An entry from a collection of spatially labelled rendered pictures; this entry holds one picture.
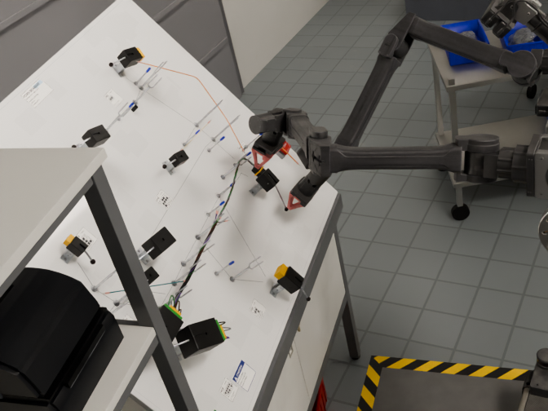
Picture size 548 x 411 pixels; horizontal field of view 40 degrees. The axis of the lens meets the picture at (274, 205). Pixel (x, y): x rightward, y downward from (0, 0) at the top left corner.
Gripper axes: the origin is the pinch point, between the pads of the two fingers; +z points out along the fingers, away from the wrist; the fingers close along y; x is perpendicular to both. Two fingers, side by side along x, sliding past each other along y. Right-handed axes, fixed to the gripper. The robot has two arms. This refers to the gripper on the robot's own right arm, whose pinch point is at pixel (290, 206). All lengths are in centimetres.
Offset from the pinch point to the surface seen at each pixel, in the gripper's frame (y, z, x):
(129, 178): 39, 1, -40
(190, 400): 91, -14, 10
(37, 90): 42, -5, -74
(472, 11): -387, 48, 12
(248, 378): 56, 10, 22
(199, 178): 16.5, 2.6, -26.9
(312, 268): 4.4, 9.9, 19.0
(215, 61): -239, 139, -99
